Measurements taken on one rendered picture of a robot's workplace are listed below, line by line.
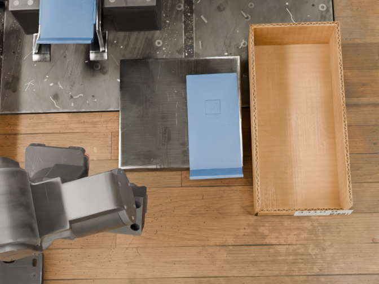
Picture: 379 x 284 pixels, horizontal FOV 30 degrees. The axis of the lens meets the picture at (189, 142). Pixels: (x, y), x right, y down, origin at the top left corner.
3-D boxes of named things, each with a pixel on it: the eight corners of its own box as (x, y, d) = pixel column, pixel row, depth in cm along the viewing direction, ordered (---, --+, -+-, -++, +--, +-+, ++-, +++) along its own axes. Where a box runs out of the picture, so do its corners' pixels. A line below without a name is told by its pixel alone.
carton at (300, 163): (254, 217, 96) (256, 208, 89) (247, 46, 103) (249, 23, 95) (348, 215, 96) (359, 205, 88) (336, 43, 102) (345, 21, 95)
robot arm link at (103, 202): (124, 156, 73) (88, 128, 62) (142, 236, 71) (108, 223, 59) (21, 185, 75) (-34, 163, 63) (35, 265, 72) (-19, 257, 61)
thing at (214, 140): (190, 183, 95) (189, 179, 92) (186, 76, 99) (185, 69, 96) (242, 181, 95) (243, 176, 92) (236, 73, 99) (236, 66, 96)
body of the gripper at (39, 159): (87, 146, 79) (73, 165, 72) (83, 231, 81) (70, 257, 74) (29, 141, 79) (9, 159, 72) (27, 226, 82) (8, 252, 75)
